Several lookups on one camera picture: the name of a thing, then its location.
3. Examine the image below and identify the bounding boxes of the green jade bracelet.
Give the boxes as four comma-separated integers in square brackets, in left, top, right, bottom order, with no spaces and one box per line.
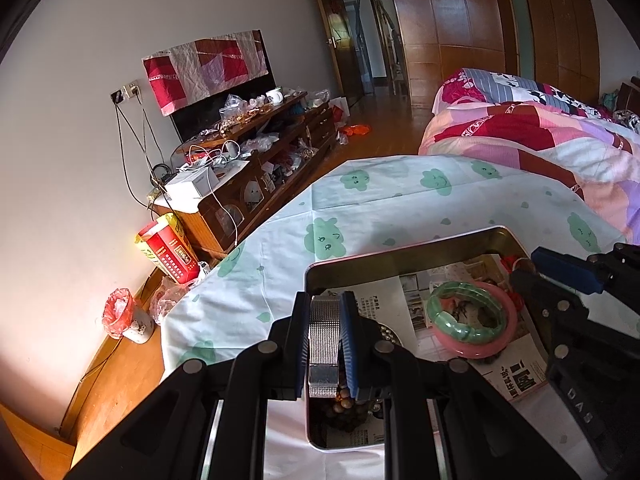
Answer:
[425,280,509,346]

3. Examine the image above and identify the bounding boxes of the pink plastic bangle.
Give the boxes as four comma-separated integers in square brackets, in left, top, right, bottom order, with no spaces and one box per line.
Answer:
[423,281,518,359]

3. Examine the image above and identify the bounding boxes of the brown wooden bead necklace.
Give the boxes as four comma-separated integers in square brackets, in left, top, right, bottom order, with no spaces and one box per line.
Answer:
[328,383,384,418]

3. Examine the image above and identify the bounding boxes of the wooden bedroom door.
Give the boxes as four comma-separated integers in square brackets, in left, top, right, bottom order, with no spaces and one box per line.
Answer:
[317,0,364,106]

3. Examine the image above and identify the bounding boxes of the pink metal tin box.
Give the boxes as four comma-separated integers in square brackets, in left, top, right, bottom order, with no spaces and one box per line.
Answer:
[304,224,551,453]

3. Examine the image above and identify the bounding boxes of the bin with red bag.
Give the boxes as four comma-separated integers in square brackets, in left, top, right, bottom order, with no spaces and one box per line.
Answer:
[102,288,155,344]

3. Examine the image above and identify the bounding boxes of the printed paper leaflet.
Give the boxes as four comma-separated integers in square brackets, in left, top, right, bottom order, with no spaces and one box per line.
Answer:
[349,254,547,402]

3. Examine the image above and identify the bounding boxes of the white cloud print bedsheet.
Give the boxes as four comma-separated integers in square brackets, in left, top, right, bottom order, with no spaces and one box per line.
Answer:
[159,154,640,480]

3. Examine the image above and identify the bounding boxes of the wooden headboard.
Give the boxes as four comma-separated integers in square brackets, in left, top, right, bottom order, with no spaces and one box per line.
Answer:
[616,76,640,116]

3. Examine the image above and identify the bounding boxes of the pink patchwork quilt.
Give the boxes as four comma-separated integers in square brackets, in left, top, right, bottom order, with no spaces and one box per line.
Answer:
[419,68,639,244]

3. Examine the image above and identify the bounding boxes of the red yellow carton box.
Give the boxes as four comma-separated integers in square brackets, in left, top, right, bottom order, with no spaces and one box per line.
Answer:
[134,212,200,284]

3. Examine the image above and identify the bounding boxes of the white box appliance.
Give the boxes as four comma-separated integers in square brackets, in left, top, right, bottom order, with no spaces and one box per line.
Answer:
[165,166,218,214]

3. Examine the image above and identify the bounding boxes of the wooden wardrobe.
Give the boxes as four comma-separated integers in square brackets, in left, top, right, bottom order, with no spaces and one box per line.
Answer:
[394,0,600,108]

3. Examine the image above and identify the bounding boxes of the wooden television cabinet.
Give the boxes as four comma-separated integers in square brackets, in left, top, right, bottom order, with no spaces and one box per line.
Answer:
[152,92,336,258]

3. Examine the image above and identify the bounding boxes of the orange item on floor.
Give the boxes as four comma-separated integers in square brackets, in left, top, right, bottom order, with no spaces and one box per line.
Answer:
[340,124,371,136]

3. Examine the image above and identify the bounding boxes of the red white paper bag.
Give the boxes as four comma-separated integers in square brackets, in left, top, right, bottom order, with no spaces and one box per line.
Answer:
[329,96,350,125]

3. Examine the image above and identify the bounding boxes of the black television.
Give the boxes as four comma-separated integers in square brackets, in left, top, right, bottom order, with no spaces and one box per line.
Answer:
[169,45,276,141]

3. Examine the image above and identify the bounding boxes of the patchwork cloth television cover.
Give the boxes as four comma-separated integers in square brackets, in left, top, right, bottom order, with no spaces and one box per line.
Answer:
[142,30,269,116]

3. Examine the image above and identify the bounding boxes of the hanging power cables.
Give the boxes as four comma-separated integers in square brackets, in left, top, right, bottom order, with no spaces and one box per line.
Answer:
[113,98,174,212]

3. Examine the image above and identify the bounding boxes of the wall power socket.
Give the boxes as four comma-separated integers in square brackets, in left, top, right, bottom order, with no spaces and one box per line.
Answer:
[111,81,140,105]

